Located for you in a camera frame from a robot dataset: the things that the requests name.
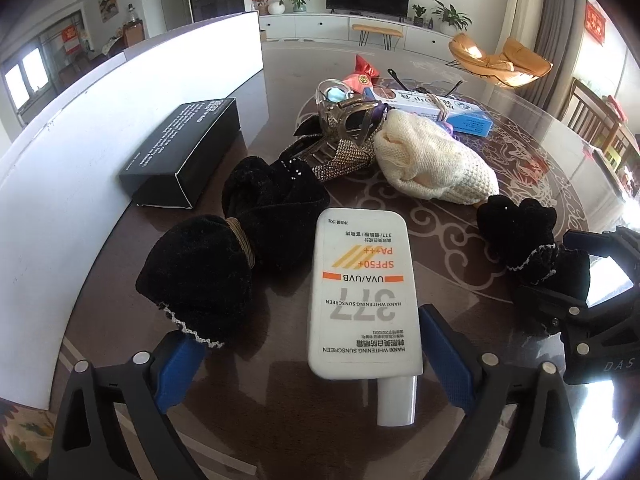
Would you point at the white sunscreen tube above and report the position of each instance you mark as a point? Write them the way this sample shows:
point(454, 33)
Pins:
point(362, 310)

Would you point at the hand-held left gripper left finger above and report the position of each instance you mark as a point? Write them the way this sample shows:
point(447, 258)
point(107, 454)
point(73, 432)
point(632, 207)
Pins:
point(179, 370)

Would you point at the black eyeglasses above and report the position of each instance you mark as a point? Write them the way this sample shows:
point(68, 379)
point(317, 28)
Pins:
point(400, 79)

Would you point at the red wall decoration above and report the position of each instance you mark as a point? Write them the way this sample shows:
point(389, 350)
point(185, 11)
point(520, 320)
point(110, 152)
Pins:
point(596, 22)

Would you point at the wooden bench with metal legs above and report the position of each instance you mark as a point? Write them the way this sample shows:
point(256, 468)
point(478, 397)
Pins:
point(376, 30)

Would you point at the small potted plant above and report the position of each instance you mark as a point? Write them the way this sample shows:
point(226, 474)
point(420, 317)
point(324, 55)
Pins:
point(419, 12)

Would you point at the blue white medicine box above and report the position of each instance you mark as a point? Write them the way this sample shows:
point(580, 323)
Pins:
point(465, 119)

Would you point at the round white vase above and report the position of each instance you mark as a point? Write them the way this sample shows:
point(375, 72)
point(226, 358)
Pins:
point(276, 8)

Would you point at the black cardboard box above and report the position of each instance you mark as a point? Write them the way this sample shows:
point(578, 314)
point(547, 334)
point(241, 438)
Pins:
point(185, 150)

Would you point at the glass water jug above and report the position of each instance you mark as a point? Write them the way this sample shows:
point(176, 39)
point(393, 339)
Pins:
point(132, 12)

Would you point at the small black velvet hair bow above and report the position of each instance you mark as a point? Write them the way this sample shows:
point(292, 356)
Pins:
point(525, 240)

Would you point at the cloth-covered standing air conditioner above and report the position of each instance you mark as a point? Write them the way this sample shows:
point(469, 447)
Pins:
point(522, 5)

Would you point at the orange lounge chair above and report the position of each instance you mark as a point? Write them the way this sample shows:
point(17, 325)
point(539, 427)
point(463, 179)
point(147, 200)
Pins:
point(520, 62)

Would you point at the wooden sideboard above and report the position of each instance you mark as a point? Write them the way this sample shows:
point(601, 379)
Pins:
point(133, 32)

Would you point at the framed wall painting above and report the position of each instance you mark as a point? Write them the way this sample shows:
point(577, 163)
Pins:
point(107, 2)

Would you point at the red window poster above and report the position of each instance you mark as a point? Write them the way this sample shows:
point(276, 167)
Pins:
point(70, 38)

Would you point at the grey curtain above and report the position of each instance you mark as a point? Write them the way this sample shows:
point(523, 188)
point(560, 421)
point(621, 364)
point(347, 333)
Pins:
point(560, 50)

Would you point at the cream knitted mitten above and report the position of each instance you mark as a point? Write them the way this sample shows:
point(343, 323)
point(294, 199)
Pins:
point(430, 160)

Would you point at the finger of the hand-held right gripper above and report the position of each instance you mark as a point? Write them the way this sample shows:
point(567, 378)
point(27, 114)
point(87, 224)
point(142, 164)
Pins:
point(555, 305)
point(590, 241)

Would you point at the red packet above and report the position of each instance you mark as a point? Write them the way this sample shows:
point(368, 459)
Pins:
point(357, 83)

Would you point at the rhinestone bow claw clip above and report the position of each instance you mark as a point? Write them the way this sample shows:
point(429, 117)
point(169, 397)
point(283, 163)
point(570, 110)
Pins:
point(340, 160)

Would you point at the broad-leaf potted plant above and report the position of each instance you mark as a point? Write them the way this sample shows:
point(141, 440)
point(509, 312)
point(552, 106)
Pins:
point(452, 16)

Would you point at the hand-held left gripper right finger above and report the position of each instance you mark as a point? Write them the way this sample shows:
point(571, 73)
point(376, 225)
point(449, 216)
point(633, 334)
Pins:
point(450, 355)

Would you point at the large black velvet hair bow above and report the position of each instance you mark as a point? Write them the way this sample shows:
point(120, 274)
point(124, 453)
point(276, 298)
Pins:
point(200, 275)

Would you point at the floral patterned cloth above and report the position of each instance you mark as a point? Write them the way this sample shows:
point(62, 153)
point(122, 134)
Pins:
point(25, 440)

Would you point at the clear hair claw clip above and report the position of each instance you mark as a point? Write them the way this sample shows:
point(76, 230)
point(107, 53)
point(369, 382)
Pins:
point(325, 91)

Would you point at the white television cabinet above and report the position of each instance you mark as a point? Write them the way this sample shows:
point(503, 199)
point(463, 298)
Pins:
point(310, 27)

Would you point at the patterned glass desktop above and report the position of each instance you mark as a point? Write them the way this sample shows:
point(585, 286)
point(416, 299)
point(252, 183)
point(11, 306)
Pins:
point(280, 75)

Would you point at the wooden chair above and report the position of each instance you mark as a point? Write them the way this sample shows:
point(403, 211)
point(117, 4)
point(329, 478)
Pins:
point(595, 110)

